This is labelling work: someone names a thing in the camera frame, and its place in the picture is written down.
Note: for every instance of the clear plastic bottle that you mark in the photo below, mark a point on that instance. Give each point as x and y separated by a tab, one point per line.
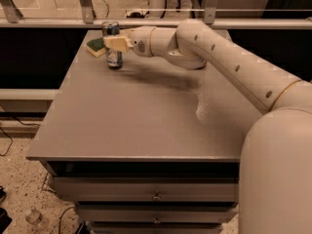
35	218

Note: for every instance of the top drawer with knob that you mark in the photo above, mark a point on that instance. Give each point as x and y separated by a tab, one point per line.
149	189

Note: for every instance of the blue silver redbull can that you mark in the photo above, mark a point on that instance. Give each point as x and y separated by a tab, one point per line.
114	58

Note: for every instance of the drawer with knob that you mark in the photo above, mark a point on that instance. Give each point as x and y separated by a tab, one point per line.
156	213
149	189

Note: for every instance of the metal railing bar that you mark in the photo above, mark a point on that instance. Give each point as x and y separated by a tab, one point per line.
279	24

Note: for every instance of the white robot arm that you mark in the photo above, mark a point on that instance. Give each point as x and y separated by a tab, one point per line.
275	186

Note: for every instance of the grey drawer cabinet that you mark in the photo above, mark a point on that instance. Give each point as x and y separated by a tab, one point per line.
147	119

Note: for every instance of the green yellow sponge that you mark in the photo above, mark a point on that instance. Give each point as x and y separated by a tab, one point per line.
96	47

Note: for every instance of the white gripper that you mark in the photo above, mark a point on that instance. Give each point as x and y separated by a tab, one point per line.
140	41

